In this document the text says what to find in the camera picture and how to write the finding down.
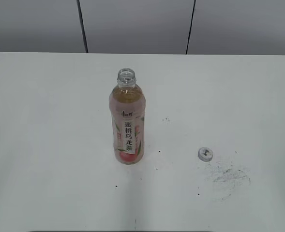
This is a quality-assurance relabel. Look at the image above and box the peach oolong tea bottle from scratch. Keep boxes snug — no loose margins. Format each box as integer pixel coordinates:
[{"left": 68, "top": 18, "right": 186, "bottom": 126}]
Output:
[{"left": 109, "top": 68, "right": 146, "bottom": 164}]

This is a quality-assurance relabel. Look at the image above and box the white bottle cap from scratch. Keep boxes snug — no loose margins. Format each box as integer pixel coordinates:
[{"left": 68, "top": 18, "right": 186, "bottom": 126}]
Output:
[{"left": 197, "top": 147, "right": 213, "bottom": 162}]

